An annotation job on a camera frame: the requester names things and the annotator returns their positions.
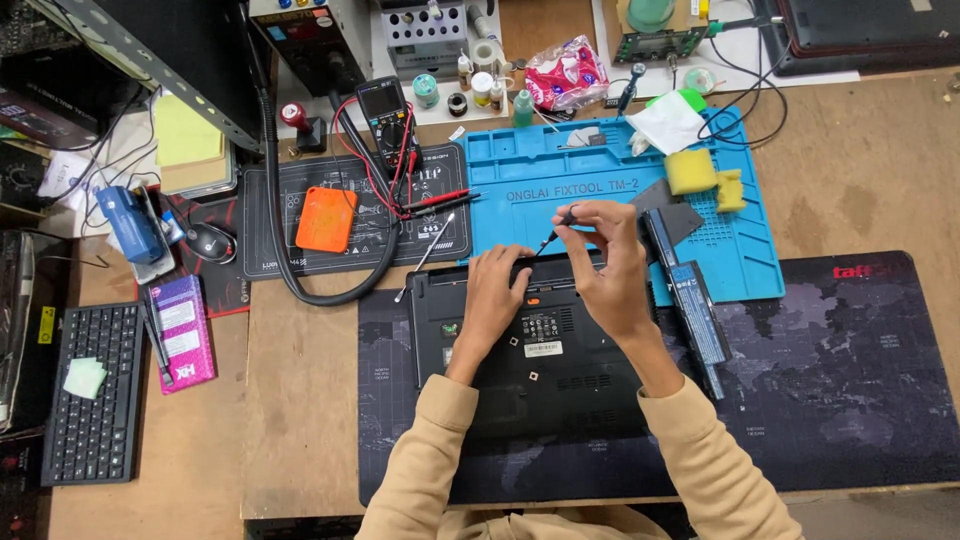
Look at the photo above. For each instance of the person's left hand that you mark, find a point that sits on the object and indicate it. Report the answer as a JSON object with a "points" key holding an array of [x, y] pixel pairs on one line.
{"points": [[491, 300]]}

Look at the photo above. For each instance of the person's right hand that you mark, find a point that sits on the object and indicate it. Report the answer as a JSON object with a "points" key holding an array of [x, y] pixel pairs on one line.
{"points": [[619, 277]]}

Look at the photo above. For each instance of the small black screwdriver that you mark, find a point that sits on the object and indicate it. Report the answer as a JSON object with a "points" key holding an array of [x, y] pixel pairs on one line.
{"points": [[559, 229]]}

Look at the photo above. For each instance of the black laptop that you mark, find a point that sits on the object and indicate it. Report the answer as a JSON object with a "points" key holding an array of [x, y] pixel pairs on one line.
{"points": [[547, 375]]}

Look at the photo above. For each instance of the black laptop battery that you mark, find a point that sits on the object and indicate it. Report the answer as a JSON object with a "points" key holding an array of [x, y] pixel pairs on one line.
{"points": [[690, 300]]}

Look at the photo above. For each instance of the silver metal tweezers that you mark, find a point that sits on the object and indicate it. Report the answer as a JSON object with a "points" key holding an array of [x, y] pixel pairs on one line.
{"points": [[427, 255]]}

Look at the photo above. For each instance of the grey plastic cover panel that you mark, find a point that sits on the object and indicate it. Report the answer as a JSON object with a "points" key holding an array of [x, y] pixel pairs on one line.
{"points": [[679, 217]]}

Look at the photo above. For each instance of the black multimeter probe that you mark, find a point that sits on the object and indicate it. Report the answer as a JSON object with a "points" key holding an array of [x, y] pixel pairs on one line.
{"points": [[450, 204]]}

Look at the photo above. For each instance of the red multimeter probe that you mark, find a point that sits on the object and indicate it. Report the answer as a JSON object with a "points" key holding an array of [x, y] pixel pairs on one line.
{"points": [[439, 198]]}

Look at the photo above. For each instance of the blue silicone repair mat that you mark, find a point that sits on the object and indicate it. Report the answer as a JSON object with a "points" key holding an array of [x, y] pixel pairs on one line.
{"points": [[525, 180]]}

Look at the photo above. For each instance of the large yellow sponge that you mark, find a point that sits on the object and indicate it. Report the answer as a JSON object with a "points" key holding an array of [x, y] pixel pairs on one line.
{"points": [[690, 172]]}

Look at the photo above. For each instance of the small yellow sponge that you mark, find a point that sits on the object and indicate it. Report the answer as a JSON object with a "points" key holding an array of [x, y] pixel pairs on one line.
{"points": [[730, 191]]}

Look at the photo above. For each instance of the white crumpled tissue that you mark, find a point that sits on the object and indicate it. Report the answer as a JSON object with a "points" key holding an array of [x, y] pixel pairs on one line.
{"points": [[671, 124]]}

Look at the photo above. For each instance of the orange square case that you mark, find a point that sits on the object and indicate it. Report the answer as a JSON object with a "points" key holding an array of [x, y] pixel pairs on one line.
{"points": [[325, 219]]}

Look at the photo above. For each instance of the black and blue screwdriver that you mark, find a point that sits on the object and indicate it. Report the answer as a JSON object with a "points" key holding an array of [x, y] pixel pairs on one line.
{"points": [[630, 86]]}

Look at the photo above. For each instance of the green squeeze bottle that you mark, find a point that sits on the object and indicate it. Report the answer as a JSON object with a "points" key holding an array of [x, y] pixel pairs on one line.
{"points": [[523, 109]]}

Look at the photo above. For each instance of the black printed work mat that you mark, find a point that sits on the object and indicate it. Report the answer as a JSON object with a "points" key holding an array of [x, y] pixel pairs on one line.
{"points": [[330, 169]]}

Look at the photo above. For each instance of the red and white plastic packet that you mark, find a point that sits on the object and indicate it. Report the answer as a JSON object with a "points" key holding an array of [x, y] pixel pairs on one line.
{"points": [[566, 75]]}

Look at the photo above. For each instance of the black digital multimeter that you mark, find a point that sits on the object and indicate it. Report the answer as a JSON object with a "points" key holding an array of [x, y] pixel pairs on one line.
{"points": [[384, 120]]}

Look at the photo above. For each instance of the white jar with yellow label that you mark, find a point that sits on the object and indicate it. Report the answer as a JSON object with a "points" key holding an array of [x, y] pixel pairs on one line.
{"points": [[482, 90]]}

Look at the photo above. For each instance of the small green solder reel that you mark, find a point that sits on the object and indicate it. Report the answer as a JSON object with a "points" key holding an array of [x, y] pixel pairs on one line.
{"points": [[700, 79]]}

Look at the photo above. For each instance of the dark world map desk mat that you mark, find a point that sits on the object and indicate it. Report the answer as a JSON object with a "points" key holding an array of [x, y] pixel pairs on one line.
{"points": [[825, 375]]}

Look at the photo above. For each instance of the small white dropper bottle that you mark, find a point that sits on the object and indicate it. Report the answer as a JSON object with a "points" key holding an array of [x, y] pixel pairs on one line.
{"points": [[465, 71]]}

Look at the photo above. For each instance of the person's beige sweater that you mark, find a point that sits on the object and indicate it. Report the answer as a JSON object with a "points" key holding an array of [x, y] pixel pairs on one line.
{"points": [[555, 525]]}

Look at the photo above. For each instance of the green circuit board device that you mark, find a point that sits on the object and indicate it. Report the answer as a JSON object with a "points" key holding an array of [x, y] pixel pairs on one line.
{"points": [[660, 41]]}

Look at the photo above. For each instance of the white tape roll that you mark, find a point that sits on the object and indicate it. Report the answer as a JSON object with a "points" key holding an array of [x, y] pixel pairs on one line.
{"points": [[486, 56]]}

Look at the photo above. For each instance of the red knob on black base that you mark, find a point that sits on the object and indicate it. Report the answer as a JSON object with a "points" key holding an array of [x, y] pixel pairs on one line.
{"points": [[296, 120]]}

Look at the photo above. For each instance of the red and black mouse pad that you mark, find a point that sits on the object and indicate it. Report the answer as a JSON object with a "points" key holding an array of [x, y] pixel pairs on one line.
{"points": [[225, 289]]}

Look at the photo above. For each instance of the grey tool holder block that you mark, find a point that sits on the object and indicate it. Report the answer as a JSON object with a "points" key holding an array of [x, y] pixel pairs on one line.
{"points": [[424, 37]]}

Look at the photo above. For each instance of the black computer mouse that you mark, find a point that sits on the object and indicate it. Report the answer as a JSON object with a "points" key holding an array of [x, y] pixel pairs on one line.
{"points": [[211, 243]]}

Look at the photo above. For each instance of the pink product box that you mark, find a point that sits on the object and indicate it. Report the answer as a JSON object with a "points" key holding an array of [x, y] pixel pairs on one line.
{"points": [[184, 337]]}

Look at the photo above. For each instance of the hot air rework station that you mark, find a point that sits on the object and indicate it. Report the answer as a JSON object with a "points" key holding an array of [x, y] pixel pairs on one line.
{"points": [[311, 37]]}

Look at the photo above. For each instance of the yellow notepad stack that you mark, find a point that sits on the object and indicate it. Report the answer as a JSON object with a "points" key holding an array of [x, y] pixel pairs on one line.
{"points": [[191, 146]]}

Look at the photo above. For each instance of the black pen tool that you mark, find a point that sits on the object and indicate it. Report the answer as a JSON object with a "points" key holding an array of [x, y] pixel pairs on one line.
{"points": [[156, 337]]}

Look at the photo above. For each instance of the dark closed laptop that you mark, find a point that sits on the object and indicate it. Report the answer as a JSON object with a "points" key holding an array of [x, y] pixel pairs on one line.
{"points": [[870, 30]]}

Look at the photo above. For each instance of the blue box device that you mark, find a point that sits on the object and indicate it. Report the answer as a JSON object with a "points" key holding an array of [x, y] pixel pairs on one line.
{"points": [[131, 225]]}

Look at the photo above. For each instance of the green sticky notes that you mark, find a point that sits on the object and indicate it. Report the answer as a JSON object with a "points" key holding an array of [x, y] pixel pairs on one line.
{"points": [[85, 378]]}

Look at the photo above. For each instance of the black keyboard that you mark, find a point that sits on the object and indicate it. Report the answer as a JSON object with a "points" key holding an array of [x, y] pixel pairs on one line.
{"points": [[94, 420]]}

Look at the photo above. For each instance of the black electronic device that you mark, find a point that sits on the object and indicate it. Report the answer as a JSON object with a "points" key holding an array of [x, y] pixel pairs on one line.
{"points": [[52, 112]]}

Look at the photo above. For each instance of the slotted metal shelf frame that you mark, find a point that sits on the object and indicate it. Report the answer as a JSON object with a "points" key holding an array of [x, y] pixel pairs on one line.
{"points": [[165, 56]]}

